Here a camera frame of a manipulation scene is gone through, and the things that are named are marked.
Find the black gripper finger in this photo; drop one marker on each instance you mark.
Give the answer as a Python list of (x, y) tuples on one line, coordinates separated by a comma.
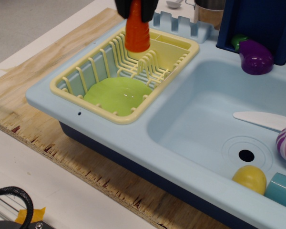
[(123, 7), (147, 9)]

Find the orange toy carrot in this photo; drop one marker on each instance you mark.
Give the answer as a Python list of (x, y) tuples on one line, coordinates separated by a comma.
[(137, 38)]

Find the light green plastic plate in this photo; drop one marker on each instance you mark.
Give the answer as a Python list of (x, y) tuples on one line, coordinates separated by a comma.
[(118, 95)]

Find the yellow plastic dish rack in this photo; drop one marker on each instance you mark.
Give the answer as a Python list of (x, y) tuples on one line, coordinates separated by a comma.
[(156, 67)]

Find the silver metal pot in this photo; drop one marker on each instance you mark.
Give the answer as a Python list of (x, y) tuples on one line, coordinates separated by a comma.
[(208, 11)]

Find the purple toy eggplant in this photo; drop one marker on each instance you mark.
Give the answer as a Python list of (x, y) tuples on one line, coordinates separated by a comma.
[(256, 59)]

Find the dark blue faucet tower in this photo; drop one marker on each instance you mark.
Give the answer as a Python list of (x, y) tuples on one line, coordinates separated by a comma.
[(264, 21)]

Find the plywood base board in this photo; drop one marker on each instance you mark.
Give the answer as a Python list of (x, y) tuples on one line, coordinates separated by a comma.
[(79, 188)]

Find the light blue toy sink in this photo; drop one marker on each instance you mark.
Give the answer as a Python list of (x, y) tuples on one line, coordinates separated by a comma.
[(187, 141)]

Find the white plastic toy knife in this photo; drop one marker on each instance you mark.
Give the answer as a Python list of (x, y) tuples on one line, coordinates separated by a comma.
[(268, 120)]

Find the yellow toy lemon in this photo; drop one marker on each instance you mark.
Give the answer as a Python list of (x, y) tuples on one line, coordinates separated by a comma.
[(252, 178)]

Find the teal plastic cup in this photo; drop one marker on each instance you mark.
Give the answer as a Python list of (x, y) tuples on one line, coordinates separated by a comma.
[(276, 189)]

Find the yellow masking tape piece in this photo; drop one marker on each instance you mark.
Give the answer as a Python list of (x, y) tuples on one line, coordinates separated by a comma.
[(38, 215)]

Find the dark metal bracket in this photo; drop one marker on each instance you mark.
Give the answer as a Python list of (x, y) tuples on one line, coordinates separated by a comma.
[(14, 225)]

